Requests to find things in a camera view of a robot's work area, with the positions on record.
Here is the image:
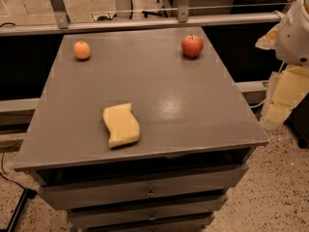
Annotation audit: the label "red apple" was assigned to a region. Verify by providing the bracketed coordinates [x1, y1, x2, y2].
[182, 35, 204, 58]

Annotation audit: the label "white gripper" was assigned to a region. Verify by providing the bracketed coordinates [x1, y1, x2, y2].
[255, 0, 309, 130]

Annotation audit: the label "black floor cable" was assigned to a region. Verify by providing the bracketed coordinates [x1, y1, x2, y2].
[0, 142, 30, 191]

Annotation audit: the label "grey drawer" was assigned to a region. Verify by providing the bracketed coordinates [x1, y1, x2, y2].
[39, 163, 248, 210]
[69, 191, 227, 228]
[86, 213, 214, 232]

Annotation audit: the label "middle grey drawer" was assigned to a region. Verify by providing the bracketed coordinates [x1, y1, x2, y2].
[69, 191, 227, 228]

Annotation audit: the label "grey metal frame rail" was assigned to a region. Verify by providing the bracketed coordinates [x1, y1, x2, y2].
[0, 0, 295, 36]

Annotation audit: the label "yellow wavy sponge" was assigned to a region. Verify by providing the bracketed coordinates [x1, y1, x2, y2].
[102, 102, 140, 148]

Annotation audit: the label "top grey drawer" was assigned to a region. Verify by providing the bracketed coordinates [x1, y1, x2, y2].
[39, 163, 248, 210]

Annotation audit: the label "grey drawer cabinet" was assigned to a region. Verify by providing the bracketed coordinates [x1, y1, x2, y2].
[13, 26, 270, 232]

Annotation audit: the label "orange fruit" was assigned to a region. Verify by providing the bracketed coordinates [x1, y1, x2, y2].
[73, 41, 91, 60]

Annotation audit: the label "white cable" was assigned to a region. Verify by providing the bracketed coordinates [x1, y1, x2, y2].
[249, 98, 268, 110]

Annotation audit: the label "bottom grey drawer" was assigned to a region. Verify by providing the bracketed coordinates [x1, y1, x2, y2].
[86, 213, 214, 232]

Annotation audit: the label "black floor stand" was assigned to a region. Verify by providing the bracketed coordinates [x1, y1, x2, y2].
[1, 188, 38, 232]

